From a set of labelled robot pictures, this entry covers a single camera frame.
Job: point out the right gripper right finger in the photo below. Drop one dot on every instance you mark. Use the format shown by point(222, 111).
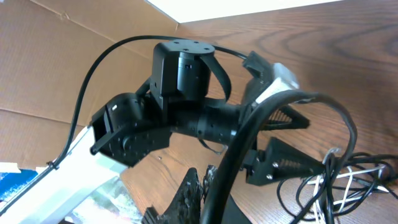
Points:
point(219, 206)

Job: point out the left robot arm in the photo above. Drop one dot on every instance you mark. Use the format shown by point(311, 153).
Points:
point(187, 93)

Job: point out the cardboard panel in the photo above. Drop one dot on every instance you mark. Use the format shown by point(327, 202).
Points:
point(47, 47)

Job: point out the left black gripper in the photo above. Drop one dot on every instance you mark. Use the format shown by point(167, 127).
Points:
point(279, 160)

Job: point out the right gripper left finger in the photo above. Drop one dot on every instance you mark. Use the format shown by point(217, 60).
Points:
point(185, 205)

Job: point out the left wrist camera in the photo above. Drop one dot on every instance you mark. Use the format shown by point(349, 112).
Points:
point(283, 80)

